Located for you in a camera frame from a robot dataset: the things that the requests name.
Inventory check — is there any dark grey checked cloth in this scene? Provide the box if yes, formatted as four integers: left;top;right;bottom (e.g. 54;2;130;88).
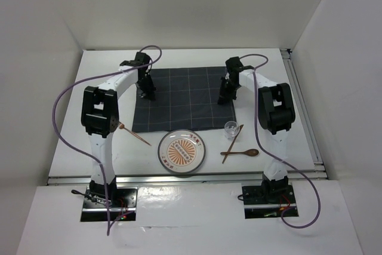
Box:
132;66;236;133

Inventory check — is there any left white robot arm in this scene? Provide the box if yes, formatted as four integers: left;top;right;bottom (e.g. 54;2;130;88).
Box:
81;51;156;207

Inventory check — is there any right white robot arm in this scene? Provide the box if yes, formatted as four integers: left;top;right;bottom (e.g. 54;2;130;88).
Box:
218;57;295;203

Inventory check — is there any copper knife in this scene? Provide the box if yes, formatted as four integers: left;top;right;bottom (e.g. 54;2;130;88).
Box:
222;124;244;164

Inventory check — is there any small clear glass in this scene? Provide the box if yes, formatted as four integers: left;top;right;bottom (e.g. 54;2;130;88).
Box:
224;121;240;140

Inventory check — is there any copper fork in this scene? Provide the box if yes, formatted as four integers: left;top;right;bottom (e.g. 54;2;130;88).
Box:
118;122;151;146

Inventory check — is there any brown wooden spoon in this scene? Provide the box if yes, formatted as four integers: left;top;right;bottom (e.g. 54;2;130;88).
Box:
220;149;259;156

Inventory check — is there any patterned ceramic plate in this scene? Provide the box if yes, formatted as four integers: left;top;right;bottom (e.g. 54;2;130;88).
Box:
158;130;206;174

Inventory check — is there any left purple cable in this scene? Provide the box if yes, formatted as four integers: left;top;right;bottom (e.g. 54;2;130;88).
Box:
51;45;163;236

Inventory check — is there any purple cable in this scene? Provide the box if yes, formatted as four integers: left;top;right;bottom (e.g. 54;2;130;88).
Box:
51;45;163;236
239;53;322;229

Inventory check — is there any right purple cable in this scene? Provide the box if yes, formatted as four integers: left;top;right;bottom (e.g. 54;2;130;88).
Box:
239;53;322;229

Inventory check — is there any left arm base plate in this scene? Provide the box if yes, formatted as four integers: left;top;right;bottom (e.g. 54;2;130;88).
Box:
76;187;138;222

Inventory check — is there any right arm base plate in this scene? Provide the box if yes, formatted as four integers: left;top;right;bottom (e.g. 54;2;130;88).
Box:
237;185;299;219

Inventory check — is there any aluminium frame rail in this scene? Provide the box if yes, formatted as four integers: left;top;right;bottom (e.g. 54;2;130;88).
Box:
279;48;329;180

